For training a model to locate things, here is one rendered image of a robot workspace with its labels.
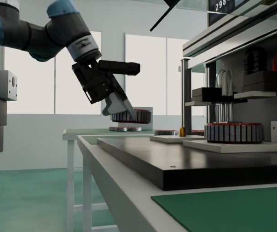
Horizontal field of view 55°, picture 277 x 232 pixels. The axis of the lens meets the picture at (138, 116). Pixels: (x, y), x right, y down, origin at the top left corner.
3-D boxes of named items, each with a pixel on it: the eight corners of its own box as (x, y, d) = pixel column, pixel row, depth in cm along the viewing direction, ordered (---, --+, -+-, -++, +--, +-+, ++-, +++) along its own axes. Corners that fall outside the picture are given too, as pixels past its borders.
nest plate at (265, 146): (221, 153, 44) (221, 145, 44) (182, 146, 58) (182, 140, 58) (296, 151, 47) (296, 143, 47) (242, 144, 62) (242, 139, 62)
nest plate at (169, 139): (167, 142, 67) (167, 137, 67) (149, 139, 81) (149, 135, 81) (220, 142, 71) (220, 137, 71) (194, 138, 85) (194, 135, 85)
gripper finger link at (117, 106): (118, 130, 66) (100, 103, 70) (139, 118, 67) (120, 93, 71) (117, 124, 63) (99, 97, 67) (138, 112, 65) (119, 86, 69)
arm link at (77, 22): (59, 13, 75) (77, -5, 70) (78, 48, 76) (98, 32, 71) (37, 14, 69) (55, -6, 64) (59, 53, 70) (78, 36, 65)
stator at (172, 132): (157, 138, 123) (157, 130, 123) (152, 137, 134) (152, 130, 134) (180, 138, 125) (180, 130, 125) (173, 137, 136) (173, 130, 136)
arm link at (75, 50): (91, 40, 75) (94, 31, 67) (99, 55, 76) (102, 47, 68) (66, 52, 73) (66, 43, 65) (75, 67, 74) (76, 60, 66)
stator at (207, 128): (219, 144, 46) (219, 123, 46) (196, 140, 57) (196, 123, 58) (278, 143, 48) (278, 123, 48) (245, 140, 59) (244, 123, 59)
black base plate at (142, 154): (163, 191, 28) (163, 169, 28) (97, 144, 90) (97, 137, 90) (461, 171, 40) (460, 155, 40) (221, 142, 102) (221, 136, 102)
